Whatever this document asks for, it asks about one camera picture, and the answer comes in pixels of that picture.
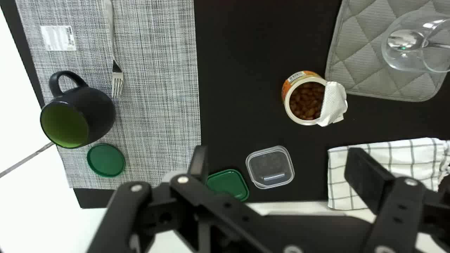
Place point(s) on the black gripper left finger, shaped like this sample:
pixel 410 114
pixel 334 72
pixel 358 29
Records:
pixel 141 211

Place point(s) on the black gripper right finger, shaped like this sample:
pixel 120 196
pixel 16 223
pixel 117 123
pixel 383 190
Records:
pixel 403 211

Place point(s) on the clear drinking glass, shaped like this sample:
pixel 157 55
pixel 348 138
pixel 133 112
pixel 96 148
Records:
pixel 408 51

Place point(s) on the white checkered towel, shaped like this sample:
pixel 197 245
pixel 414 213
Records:
pixel 422 155

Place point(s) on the round green lid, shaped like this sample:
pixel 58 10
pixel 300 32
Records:
pixel 106 161

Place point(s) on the square green lid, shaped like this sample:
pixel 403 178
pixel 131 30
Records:
pixel 230 183

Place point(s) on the black mug green inside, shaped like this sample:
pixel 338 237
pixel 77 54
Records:
pixel 93 110

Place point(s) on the silver fork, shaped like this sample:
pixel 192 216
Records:
pixel 117 79

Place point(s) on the grey woven placemat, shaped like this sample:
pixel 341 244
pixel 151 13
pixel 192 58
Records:
pixel 155 71

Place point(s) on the open orange food can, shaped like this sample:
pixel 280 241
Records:
pixel 307 100

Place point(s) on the grey quilted pot holder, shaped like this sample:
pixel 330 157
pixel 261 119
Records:
pixel 361 47

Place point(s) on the black table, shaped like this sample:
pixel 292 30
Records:
pixel 254 43

